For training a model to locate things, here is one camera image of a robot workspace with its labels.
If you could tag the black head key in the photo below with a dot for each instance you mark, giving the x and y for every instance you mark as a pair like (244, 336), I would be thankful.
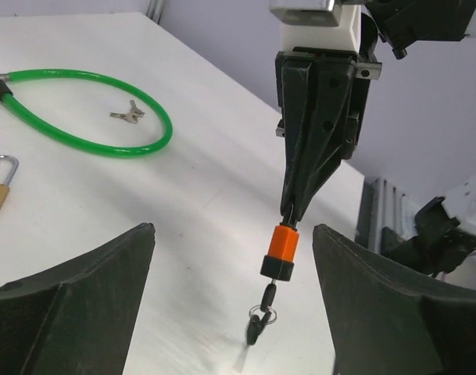
(260, 316)

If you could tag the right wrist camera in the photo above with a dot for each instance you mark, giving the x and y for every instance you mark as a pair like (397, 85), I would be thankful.
(320, 24)

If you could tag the green lock keys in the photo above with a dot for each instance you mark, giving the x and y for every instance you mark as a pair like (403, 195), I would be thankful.
(132, 116)

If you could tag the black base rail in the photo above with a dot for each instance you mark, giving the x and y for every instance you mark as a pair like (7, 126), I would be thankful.
(386, 216)

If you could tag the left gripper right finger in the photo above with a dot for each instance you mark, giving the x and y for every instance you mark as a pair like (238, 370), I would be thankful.
(387, 319)

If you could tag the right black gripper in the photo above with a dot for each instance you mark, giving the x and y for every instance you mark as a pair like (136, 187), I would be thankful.
(322, 95)

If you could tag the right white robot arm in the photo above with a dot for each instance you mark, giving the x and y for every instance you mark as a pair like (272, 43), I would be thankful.
(395, 63)

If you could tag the orange black padlock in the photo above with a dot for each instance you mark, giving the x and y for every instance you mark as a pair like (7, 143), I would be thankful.
(278, 263)

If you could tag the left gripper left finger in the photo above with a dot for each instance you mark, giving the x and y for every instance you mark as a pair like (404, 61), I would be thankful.
(77, 317)

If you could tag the green cable lock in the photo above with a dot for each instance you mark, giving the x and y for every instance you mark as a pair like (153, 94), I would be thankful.
(21, 112)

